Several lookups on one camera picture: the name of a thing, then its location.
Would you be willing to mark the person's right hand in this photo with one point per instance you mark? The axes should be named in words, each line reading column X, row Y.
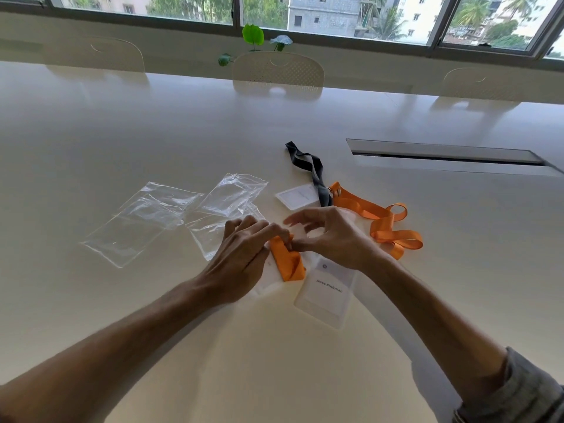
column 343, row 242

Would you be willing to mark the grey rolled sleeve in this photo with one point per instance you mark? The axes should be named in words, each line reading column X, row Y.
column 520, row 392

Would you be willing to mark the white perforated chair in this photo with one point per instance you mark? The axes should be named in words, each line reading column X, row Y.
column 277, row 70
column 480, row 85
column 94, row 55

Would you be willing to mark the white badge card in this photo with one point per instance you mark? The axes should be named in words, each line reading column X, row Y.
column 296, row 197

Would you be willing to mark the person's right forearm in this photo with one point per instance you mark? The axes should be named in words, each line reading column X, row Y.
column 432, row 321

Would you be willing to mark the person's left little finger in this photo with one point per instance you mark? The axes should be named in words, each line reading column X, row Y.
column 229, row 229

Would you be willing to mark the grey window frame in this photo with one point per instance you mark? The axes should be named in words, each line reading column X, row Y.
column 335, row 41

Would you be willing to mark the person's right thumb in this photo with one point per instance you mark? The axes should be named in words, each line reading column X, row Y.
column 306, row 244

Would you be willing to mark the person's left middle finger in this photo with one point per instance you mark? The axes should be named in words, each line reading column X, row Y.
column 257, row 231

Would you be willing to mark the green leafy plant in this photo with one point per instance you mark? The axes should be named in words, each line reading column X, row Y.
column 253, row 36

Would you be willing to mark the person's left forearm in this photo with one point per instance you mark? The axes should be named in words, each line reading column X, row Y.
column 110, row 352

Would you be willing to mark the clear badge holder with card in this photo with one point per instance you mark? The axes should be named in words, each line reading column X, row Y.
column 326, row 295

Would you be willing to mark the person's left hand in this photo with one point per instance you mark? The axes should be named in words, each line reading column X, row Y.
column 233, row 268

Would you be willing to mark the clear plastic bag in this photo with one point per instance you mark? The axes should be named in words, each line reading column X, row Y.
column 207, row 233
column 169, row 198
column 125, row 235
column 231, row 194

